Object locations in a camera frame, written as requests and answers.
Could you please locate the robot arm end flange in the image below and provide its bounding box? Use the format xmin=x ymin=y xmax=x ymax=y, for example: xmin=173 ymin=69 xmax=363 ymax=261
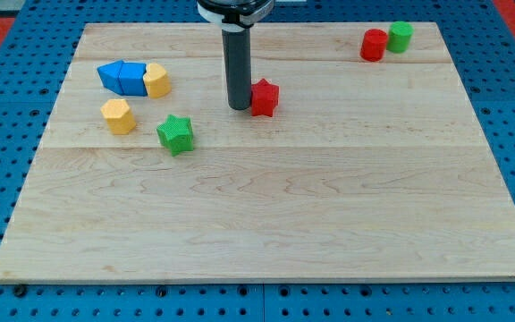
xmin=197 ymin=0 xmax=275 ymax=29

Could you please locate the red star block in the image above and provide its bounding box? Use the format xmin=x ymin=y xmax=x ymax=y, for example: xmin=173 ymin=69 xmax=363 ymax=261
xmin=251 ymin=79 xmax=280 ymax=117

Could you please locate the green star block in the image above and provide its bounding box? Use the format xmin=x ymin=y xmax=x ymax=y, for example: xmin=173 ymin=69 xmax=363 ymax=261
xmin=156 ymin=114 xmax=194 ymax=157

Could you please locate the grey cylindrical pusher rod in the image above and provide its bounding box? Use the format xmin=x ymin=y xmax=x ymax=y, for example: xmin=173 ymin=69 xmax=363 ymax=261
xmin=222 ymin=29 xmax=252 ymax=110

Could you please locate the yellow heart block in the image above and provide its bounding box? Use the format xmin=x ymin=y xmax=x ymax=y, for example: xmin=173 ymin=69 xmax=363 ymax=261
xmin=143 ymin=63 xmax=172 ymax=98

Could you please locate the yellow hexagon block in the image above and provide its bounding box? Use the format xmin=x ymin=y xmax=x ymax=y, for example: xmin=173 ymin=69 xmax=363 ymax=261
xmin=100 ymin=99 xmax=136 ymax=135

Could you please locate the blue pentagon block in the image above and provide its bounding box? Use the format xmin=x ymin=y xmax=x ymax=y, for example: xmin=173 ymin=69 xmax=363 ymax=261
xmin=119 ymin=62 xmax=147 ymax=97

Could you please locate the red cylinder block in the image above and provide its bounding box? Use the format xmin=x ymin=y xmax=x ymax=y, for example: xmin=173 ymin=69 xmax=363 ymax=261
xmin=359 ymin=29 xmax=388 ymax=62

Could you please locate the blue triangle block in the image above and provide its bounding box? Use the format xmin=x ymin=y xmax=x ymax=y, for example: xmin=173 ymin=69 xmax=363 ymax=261
xmin=97 ymin=60 xmax=124 ymax=95

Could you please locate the green cylinder block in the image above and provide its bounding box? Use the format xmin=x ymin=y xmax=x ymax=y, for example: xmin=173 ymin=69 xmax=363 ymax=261
xmin=386 ymin=21 xmax=414 ymax=54

